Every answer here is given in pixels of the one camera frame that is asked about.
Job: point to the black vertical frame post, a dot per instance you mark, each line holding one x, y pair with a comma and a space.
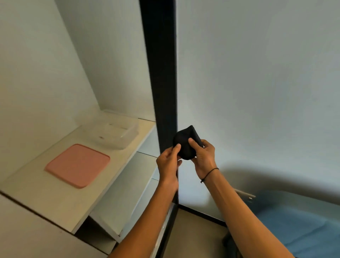
163, 79

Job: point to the person's left hand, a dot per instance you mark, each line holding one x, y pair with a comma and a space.
166, 167

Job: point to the pink square lid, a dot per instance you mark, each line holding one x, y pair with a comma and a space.
77, 165

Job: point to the person's right hand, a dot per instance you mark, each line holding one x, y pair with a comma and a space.
204, 159

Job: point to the person's left forearm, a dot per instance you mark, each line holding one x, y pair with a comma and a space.
148, 220

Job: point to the person's left thumb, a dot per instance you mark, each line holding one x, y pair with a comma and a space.
176, 149

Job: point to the white shelf unit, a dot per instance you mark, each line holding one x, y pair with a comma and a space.
79, 186

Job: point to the black cloth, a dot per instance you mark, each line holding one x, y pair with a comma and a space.
186, 143

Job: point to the person's right forearm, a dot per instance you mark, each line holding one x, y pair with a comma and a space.
239, 215

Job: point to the blue bed mattress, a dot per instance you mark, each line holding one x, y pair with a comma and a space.
292, 226

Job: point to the clear plastic container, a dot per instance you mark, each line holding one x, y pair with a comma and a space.
111, 131

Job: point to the person's right thumb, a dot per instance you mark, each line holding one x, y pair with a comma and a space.
194, 145

